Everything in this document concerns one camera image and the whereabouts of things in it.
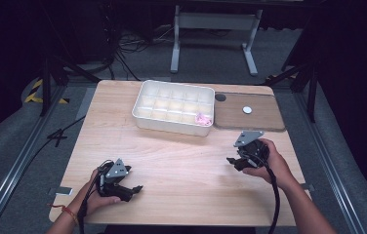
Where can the black tripod stand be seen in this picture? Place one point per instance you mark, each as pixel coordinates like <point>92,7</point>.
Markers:
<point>311,94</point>
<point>45,87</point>

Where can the yellow and black floor tape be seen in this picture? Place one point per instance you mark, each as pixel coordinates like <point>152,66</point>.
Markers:
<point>32,97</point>

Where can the white compartment storage box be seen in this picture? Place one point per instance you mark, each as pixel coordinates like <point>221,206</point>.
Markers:
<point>168,107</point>

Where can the person's left hand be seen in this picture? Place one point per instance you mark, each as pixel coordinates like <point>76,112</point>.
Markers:
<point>90,201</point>

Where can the white metal desk frame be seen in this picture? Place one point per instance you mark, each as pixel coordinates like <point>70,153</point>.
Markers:
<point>215,21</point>

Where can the grey tape strip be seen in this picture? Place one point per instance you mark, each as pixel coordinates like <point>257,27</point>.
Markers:
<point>60,191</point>
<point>307,187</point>

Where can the aluminium floor rail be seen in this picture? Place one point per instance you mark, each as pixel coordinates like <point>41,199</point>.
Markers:
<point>331,165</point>
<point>15,172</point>

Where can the pink sock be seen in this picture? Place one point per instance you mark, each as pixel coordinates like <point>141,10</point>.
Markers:
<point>203,119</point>

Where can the wooden box lid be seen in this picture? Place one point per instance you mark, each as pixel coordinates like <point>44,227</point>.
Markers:
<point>256,120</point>

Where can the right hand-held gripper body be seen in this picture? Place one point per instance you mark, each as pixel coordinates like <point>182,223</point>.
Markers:
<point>253,152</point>

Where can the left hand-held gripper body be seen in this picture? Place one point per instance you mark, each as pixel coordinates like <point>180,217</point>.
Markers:
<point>110,182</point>

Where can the person's right hand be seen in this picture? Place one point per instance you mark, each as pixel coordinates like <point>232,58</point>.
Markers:
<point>277,169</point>

